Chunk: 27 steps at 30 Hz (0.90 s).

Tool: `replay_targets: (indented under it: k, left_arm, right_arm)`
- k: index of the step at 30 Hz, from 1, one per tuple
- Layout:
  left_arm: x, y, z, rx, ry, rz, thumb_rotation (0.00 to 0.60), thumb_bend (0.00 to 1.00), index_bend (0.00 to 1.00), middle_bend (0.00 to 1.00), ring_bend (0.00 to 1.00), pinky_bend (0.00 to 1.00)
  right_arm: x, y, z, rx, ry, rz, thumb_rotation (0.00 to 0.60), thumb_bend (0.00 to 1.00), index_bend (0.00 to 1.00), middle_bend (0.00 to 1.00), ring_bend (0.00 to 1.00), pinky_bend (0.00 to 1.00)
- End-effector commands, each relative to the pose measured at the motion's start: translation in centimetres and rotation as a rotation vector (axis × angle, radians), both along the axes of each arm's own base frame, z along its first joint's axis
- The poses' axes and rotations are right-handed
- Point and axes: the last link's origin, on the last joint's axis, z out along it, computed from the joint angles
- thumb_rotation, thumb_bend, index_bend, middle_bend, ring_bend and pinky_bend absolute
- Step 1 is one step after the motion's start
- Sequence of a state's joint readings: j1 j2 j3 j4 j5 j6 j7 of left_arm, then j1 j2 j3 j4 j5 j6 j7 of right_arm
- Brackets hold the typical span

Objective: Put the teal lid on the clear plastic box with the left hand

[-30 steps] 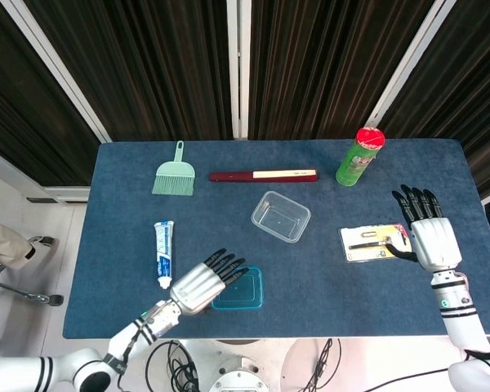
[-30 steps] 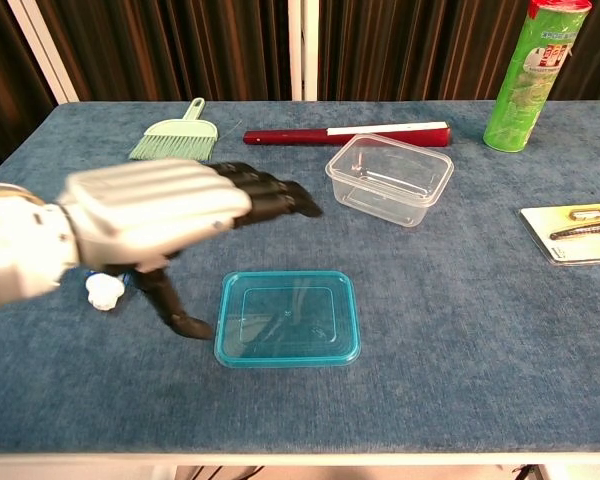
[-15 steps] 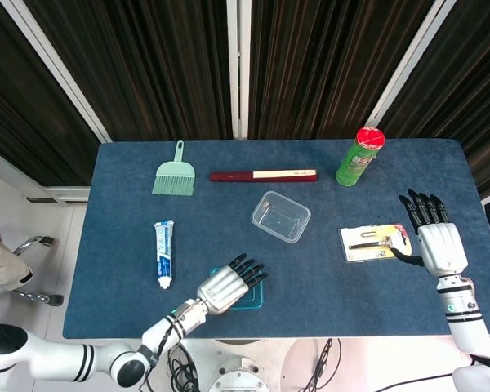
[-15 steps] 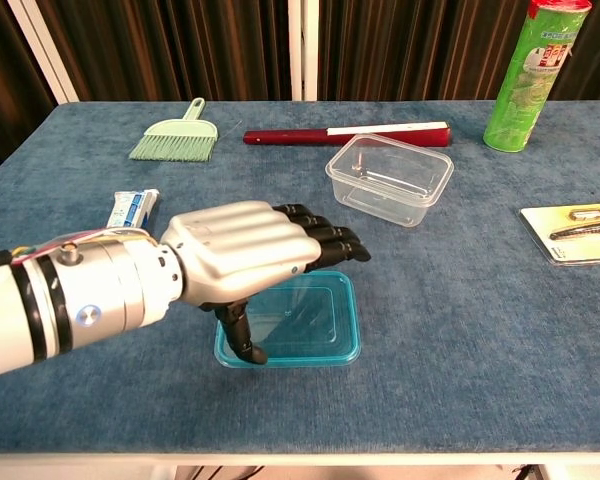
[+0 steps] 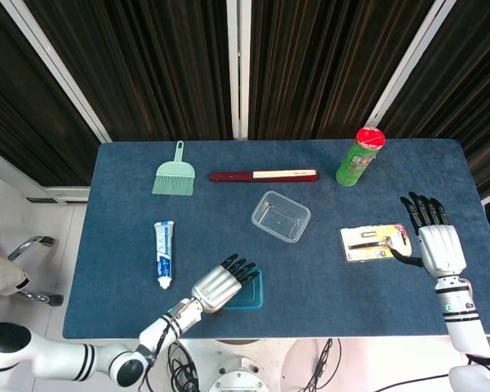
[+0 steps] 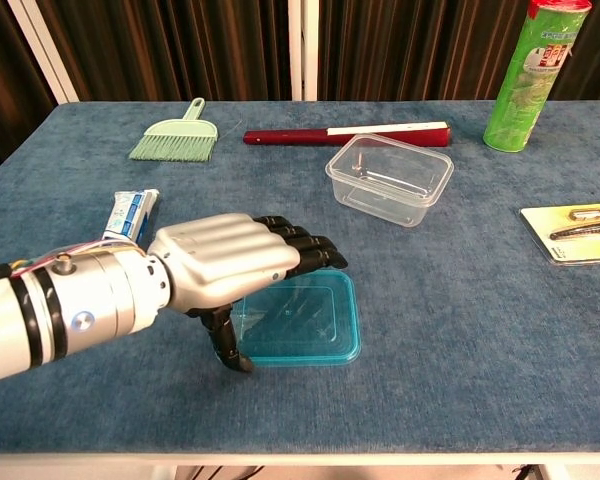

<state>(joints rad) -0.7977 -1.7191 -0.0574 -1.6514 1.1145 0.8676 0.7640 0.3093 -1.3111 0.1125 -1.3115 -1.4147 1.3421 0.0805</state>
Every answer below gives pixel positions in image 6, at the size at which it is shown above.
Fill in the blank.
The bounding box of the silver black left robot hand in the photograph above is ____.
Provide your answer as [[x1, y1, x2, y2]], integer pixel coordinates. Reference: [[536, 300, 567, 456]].
[[147, 213, 350, 375]]

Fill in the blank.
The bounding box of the mint green hand brush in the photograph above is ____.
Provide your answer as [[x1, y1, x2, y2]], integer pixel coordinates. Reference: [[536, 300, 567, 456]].
[[127, 97, 220, 164]]

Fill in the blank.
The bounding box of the clear plastic food container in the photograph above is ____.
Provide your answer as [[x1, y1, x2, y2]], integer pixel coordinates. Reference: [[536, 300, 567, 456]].
[[324, 133, 455, 229]]

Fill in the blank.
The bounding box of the green chips can red lid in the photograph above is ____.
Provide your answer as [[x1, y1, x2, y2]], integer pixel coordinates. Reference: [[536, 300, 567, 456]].
[[482, 0, 594, 154]]

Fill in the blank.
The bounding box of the white blue toothpaste tube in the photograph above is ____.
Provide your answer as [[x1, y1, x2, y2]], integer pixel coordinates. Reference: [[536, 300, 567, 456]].
[[101, 188, 161, 246]]

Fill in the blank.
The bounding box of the dark red folded fan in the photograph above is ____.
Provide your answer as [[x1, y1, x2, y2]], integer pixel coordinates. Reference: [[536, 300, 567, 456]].
[[243, 121, 453, 149]]

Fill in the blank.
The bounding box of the dark brown curtain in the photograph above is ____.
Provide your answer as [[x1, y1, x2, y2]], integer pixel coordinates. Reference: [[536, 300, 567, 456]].
[[0, 0, 600, 186]]

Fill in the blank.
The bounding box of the blue table cloth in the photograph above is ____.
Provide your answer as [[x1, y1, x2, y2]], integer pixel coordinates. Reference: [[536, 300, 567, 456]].
[[0, 99, 600, 456]]

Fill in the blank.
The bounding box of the razor in yellow blister pack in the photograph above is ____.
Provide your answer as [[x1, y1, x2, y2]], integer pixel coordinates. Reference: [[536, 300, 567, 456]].
[[519, 202, 600, 266]]

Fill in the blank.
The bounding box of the white window frame post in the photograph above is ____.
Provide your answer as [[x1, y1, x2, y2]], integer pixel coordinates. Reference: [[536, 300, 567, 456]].
[[287, 0, 320, 101], [7, 0, 79, 105]]

